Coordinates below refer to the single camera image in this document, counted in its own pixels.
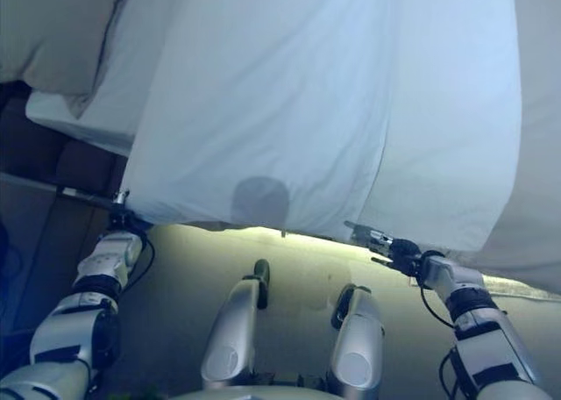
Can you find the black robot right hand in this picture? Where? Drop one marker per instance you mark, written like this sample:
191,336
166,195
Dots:
403,253

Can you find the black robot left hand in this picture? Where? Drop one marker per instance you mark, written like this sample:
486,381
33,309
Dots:
120,218

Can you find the white duvet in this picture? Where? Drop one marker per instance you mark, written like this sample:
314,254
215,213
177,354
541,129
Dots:
285,88

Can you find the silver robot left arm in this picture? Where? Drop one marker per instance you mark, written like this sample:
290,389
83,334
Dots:
70,321

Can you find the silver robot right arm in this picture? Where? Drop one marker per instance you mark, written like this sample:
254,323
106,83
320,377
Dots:
491,343

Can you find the white bed sheet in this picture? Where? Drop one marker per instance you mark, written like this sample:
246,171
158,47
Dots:
105,110

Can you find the beige bed runner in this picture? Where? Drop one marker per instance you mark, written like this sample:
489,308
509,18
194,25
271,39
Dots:
539,132

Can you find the dark robot right foot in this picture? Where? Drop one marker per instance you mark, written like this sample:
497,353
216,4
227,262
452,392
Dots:
344,299

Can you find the dark robot foot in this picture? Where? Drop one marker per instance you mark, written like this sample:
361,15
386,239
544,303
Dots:
262,270
344,299

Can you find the silver robot right leg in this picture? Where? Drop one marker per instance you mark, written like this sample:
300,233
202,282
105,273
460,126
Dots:
361,338

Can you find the silver robot leg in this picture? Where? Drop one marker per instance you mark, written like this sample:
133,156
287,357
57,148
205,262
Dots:
361,338
230,330

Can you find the wooden nightstand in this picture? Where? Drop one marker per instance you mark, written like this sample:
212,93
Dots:
26,242

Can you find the grey rug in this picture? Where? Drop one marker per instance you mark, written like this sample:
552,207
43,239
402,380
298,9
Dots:
526,288

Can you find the dark robot left foot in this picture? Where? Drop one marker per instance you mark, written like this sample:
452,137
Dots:
262,270

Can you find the silver robot left leg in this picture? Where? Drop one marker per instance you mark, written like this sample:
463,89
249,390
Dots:
230,330

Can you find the beige pillow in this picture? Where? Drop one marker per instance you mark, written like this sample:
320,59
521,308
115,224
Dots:
57,36

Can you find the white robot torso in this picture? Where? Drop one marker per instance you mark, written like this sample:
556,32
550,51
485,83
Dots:
263,394

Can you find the dark bed frame base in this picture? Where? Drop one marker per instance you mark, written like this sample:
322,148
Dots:
66,154

